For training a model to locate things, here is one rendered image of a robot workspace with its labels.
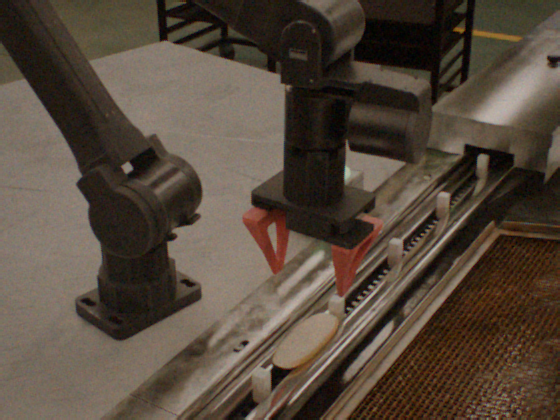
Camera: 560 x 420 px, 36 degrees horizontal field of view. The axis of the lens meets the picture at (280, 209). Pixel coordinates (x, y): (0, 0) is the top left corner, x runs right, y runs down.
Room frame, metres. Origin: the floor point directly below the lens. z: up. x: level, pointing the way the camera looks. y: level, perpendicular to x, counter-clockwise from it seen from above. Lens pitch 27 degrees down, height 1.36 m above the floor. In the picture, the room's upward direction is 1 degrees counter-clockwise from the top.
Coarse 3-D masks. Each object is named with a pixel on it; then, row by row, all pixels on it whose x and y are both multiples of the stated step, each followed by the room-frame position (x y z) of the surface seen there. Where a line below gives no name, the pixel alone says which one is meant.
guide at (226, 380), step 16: (464, 160) 1.12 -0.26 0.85; (448, 176) 1.07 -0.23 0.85; (320, 288) 0.78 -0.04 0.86; (304, 304) 0.75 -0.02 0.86; (288, 320) 0.72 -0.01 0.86; (272, 336) 0.70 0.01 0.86; (256, 352) 0.67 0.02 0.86; (240, 368) 0.65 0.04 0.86; (224, 384) 0.63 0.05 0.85; (208, 400) 0.61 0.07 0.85; (192, 416) 0.59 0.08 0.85
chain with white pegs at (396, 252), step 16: (480, 160) 1.09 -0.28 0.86; (496, 160) 1.15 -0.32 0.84; (480, 176) 1.09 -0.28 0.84; (464, 192) 1.05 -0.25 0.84; (448, 208) 0.98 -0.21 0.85; (432, 224) 0.96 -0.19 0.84; (400, 240) 0.86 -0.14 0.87; (416, 240) 0.92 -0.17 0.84; (400, 256) 0.86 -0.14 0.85; (384, 272) 0.84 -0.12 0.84; (368, 288) 0.81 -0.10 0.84; (336, 304) 0.73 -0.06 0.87; (352, 304) 0.78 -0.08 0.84; (256, 384) 0.62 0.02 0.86; (272, 384) 0.65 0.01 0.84; (256, 400) 0.62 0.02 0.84; (240, 416) 0.60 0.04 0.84
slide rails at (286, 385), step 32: (448, 192) 1.02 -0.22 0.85; (416, 224) 0.94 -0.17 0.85; (384, 256) 0.86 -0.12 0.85; (416, 256) 0.86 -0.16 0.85; (352, 288) 0.79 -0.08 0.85; (384, 288) 0.79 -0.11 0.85; (352, 320) 0.73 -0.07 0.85; (320, 352) 0.68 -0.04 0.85; (288, 384) 0.63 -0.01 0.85; (224, 416) 0.59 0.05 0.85; (256, 416) 0.59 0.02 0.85
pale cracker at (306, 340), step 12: (300, 324) 0.71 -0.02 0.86; (312, 324) 0.71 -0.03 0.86; (324, 324) 0.71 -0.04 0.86; (336, 324) 0.72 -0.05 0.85; (288, 336) 0.70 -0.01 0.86; (300, 336) 0.69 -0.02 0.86; (312, 336) 0.69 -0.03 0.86; (324, 336) 0.69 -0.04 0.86; (288, 348) 0.67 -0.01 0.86; (300, 348) 0.67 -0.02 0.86; (312, 348) 0.68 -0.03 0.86; (276, 360) 0.66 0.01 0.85; (288, 360) 0.66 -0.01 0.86; (300, 360) 0.66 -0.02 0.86
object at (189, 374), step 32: (448, 160) 1.10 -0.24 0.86; (384, 192) 1.00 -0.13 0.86; (416, 192) 1.00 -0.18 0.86; (384, 224) 0.92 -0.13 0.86; (320, 256) 0.84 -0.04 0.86; (256, 288) 0.78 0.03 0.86; (288, 288) 0.78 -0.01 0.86; (224, 320) 0.72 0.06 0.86; (256, 320) 0.72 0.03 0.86; (192, 352) 0.67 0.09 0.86; (224, 352) 0.67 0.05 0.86; (160, 384) 0.62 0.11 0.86; (192, 384) 0.62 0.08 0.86; (128, 416) 0.58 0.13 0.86; (160, 416) 0.58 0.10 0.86
